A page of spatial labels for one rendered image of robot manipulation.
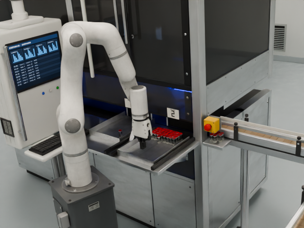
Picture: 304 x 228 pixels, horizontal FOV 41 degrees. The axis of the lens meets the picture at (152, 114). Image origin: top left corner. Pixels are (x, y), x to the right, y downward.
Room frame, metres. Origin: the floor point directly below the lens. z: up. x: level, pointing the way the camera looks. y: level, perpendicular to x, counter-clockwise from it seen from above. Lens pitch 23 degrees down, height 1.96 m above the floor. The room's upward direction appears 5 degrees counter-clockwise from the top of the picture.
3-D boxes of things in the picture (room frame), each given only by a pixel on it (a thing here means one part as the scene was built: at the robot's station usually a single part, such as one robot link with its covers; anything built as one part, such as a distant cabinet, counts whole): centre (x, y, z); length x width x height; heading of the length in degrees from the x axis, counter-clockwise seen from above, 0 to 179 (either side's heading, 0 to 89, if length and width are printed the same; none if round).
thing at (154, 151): (2.06, 0.00, 0.90); 0.34 x 0.26 x 0.04; 140
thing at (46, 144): (2.42, 0.62, 0.82); 0.40 x 0.14 x 0.02; 140
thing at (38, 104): (2.57, 0.77, 1.19); 0.50 x 0.19 x 0.78; 140
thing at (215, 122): (2.08, -0.33, 0.99); 0.08 x 0.07 x 0.07; 140
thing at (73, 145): (1.82, 0.40, 1.16); 0.19 x 0.12 x 0.24; 15
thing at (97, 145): (2.20, 0.11, 0.87); 0.70 x 0.48 x 0.02; 50
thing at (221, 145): (2.10, -0.37, 0.87); 0.14 x 0.13 x 0.02; 140
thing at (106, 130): (2.37, 0.19, 0.90); 0.34 x 0.26 x 0.04; 140
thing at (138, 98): (1.88, 0.06, 1.25); 0.09 x 0.08 x 0.13; 15
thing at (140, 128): (1.88, 0.06, 1.11); 0.10 x 0.08 x 0.11; 50
